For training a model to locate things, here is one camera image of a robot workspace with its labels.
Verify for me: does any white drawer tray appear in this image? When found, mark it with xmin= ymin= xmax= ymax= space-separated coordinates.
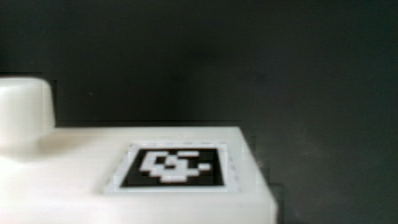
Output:
xmin=0 ymin=77 xmax=277 ymax=224

